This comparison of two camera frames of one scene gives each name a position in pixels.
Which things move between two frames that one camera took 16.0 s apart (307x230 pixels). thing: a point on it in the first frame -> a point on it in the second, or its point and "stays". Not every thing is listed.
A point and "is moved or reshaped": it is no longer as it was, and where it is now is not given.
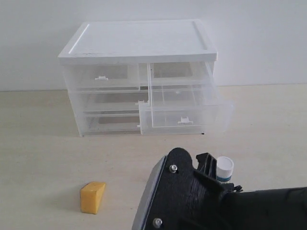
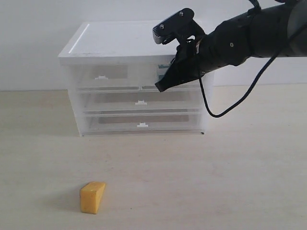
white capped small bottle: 224,167 -> 162,69
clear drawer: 185,98 is moved or reshaped
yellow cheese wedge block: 90,196 stays
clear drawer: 104,77 stays
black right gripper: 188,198 -> 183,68
